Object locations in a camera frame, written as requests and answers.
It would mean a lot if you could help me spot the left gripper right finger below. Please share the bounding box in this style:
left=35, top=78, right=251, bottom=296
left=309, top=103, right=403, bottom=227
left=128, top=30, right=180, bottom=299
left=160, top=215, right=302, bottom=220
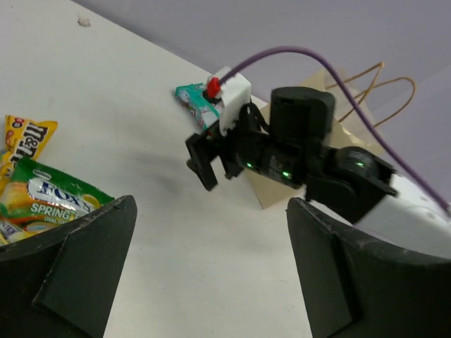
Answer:
left=286, top=198, right=450, bottom=337

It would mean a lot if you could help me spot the yellow candy packet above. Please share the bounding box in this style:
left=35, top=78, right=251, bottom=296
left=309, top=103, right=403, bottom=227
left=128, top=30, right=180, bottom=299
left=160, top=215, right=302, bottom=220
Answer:
left=1, top=115, right=58, bottom=194

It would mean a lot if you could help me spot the green yellow snack packet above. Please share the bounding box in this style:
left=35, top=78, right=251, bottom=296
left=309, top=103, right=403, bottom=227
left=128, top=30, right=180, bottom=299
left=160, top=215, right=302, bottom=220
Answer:
left=1, top=158, right=114, bottom=246

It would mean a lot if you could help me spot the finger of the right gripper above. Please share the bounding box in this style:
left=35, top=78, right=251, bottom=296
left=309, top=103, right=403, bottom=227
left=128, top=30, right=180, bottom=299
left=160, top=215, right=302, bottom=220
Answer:
left=185, top=133, right=218, bottom=192

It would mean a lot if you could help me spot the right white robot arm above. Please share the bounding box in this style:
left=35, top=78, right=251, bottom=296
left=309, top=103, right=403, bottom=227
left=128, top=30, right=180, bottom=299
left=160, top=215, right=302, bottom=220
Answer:
left=186, top=87, right=450, bottom=258

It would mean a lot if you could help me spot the small white crumb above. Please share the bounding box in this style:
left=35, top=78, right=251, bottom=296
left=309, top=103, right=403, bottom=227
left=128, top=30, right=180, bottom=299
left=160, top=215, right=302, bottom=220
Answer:
left=78, top=17, right=91, bottom=27

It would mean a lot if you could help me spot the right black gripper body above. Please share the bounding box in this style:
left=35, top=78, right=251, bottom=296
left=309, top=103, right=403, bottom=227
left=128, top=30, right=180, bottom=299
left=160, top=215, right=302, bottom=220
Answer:
left=220, top=87, right=337, bottom=189

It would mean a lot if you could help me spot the teal snack packet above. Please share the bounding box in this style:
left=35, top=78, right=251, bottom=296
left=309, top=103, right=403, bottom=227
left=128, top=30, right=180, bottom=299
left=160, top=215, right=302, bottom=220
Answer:
left=174, top=83, right=223, bottom=130

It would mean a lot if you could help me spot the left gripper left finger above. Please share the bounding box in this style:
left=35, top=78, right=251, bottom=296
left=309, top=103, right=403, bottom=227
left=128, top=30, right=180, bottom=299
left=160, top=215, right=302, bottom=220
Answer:
left=1, top=195, right=137, bottom=337

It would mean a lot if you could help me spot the brown paper bag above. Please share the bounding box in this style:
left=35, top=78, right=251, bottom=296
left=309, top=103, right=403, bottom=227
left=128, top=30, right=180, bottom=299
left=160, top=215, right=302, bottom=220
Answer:
left=245, top=62, right=416, bottom=211

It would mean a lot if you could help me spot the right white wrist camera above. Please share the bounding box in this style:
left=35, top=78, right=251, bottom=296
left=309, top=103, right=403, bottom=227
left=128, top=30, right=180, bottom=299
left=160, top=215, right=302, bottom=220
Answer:
left=203, top=67, right=252, bottom=136

